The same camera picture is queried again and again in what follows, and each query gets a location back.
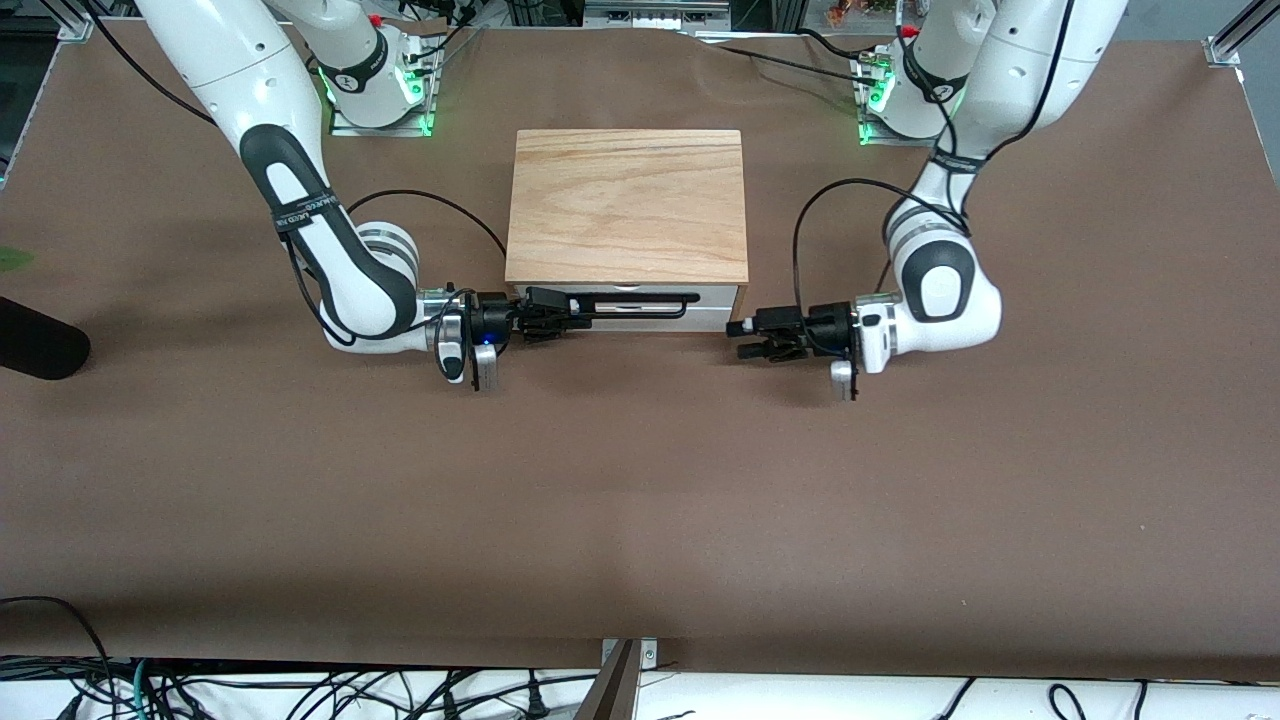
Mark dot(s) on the silver mounting bracket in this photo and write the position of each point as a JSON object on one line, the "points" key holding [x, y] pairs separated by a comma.
{"points": [[650, 655]]}

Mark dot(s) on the grey equipment box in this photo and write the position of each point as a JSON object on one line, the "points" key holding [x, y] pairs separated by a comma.
{"points": [[650, 15]]}

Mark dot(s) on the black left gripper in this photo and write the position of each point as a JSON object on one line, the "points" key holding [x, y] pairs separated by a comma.
{"points": [[826, 328]]}

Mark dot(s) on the white-fronted wooden drawer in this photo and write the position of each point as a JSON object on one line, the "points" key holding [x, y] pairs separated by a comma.
{"points": [[715, 318]]}

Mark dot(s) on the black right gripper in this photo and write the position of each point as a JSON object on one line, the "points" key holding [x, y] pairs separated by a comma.
{"points": [[493, 321]]}

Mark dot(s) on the wooden drawer cabinet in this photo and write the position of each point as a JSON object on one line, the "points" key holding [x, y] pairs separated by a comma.
{"points": [[625, 200]]}

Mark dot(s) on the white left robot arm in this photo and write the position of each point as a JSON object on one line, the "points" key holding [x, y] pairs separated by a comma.
{"points": [[940, 290]]}

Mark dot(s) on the aluminium frame post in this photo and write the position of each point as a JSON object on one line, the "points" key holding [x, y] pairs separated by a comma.
{"points": [[1225, 45]]}

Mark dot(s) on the aluminium profile frame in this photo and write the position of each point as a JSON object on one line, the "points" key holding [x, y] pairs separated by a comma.
{"points": [[65, 20]]}

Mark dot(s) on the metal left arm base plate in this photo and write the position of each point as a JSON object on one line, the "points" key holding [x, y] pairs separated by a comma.
{"points": [[868, 125]]}

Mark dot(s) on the black ribbed cylinder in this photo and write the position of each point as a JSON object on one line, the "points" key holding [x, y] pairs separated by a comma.
{"points": [[40, 345]]}

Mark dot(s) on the dark slanted pole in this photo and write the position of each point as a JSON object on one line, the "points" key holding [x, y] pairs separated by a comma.
{"points": [[612, 695]]}

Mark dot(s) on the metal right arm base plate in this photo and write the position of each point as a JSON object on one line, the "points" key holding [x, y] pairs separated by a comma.
{"points": [[428, 100]]}

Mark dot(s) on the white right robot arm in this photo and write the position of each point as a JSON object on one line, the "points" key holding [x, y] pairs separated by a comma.
{"points": [[350, 270]]}

